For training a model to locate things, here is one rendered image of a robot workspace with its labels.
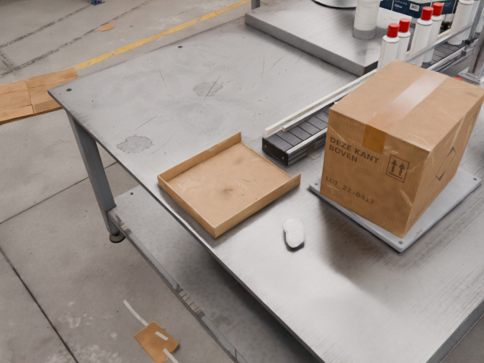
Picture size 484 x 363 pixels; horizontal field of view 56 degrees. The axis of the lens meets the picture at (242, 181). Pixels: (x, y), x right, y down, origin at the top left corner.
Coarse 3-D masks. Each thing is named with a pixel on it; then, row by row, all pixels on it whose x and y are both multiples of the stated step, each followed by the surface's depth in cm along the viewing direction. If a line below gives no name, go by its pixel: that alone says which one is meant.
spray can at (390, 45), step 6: (390, 24) 141; (396, 24) 141; (390, 30) 141; (396, 30) 140; (384, 36) 144; (390, 36) 142; (396, 36) 142; (384, 42) 144; (390, 42) 142; (396, 42) 142; (384, 48) 145; (390, 48) 143; (396, 48) 144; (384, 54) 146; (390, 54) 145; (384, 60) 147; (390, 60) 146; (378, 66) 150; (384, 66) 148
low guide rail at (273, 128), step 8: (448, 32) 174; (376, 72) 154; (360, 80) 150; (344, 88) 146; (328, 96) 143; (336, 96) 146; (312, 104) 140; (320, 104) 142; (296, 112) 137; (304, 112) 138; (280, 120) 134; (288, 120) 135; (272, 128) 132; (280, 128) 135
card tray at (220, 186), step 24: (216, 144) 134; (240, 144) 140; (192, 168) 132; (216, 168) 132; (240, 168) 132; (264, 168) 131; (168, 192) 124; (192, 192) 125; (216, 192) 124; (240, 192) 124; (264, 192) 124; (192, 216) 118; (216, 216) 118; (240, 216) 115
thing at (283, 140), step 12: (444, 48) 171; (456, 48) 171; (432, 60) 165; (312, 120) 140; (324, 120) 140; (288, 132) 136; (300, 132) 136; (312, 132) 136; (276, 144) 132; (288, 144) 132
